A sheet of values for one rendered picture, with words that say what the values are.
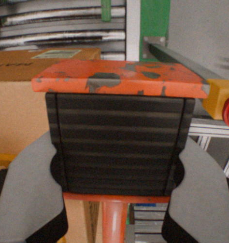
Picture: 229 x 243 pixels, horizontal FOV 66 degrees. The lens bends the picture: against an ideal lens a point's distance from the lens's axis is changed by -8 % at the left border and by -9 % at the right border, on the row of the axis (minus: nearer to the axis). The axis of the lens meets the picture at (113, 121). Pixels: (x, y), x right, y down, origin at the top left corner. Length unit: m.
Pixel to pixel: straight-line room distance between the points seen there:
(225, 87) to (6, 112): 0.38
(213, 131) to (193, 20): 0.76
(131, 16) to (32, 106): 0.54
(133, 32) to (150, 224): 0.72
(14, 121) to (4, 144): 0.05
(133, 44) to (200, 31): 0.77
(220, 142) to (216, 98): 1.15
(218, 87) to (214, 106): 0.04
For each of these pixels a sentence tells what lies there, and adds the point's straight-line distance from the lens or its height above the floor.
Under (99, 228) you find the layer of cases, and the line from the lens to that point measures 1.51.
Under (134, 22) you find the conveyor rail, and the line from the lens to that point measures 0.73.
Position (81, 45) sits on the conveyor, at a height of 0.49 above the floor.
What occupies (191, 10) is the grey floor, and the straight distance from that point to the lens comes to 1.41.
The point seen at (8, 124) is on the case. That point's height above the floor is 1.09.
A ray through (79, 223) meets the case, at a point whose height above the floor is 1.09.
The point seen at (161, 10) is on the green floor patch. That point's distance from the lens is 1.35.
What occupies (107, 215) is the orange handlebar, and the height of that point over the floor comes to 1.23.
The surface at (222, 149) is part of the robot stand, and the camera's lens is 1.59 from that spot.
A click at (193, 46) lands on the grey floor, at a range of 1.42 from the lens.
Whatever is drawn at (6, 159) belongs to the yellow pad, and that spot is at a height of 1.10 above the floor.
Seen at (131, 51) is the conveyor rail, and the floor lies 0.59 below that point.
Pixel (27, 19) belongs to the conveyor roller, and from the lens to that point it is 0.86.
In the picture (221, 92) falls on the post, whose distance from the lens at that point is 0.39.
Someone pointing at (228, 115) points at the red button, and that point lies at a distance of 0.37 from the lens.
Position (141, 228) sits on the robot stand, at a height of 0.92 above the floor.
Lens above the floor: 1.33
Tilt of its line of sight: 62 degrees down
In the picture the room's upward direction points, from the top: 176 degrees counter-clockwise
